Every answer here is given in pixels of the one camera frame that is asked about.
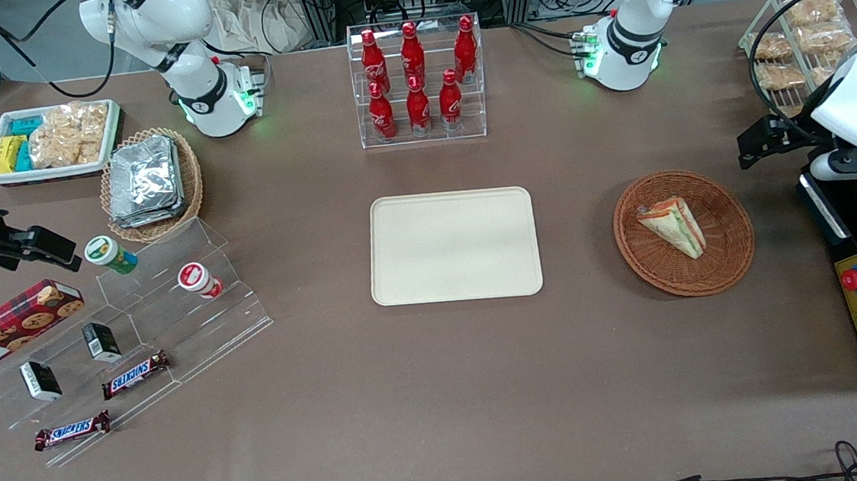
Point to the teal snack packet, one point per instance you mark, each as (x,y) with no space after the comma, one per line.
(25,125)
(24,157)

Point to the clear acrylic bottle rack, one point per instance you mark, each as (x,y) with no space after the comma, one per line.
(424,137)

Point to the clear acrylic step riser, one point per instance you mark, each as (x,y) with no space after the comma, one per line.
(206,334)
(5,396)

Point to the red lidded cup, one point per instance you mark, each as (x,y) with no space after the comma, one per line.
(198,280)

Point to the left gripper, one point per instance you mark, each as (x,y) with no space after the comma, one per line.
(793,131)

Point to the clear bag of crackers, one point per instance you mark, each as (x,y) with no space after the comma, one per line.
(68,135)

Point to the triangle sandwich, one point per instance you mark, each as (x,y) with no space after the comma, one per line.
(676,225)

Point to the brown round wicker basket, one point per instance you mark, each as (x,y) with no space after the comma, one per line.
(727,247)

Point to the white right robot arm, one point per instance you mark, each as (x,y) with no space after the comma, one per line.
(182,23)

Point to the brown Snickers bar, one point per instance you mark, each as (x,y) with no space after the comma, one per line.
(135,374)
(72,430)

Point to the green lidded cup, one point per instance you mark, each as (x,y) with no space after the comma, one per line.
(110,254)

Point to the white rectangular snack tray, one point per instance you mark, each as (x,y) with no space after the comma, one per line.
(48,174)

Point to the packaged fried snack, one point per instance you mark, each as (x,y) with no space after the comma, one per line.
(812,9)
(771,46)
(826,39)
(822,76)
(779,76)

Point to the beige plastic tray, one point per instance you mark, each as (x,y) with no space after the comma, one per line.
(453,246)

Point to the light wicker basket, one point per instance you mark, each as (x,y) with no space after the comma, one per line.
(191,183)

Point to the small black box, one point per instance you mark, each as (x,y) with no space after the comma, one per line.
(40,380)
(102,341)

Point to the yellow snack packet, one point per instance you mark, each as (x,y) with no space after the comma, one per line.
(7,153)

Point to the red tartan cookie box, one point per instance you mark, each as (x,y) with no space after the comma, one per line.
(14,323)

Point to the beige crumpled cloth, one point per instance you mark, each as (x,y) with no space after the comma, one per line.
(258,21)

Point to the red cola bottle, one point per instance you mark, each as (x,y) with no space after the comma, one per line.
(382,114)
(450,101)
(412,50)
(374,57)
(465,46)
(418,107)

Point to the silver foil pack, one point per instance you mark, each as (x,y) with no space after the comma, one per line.
(145,182)

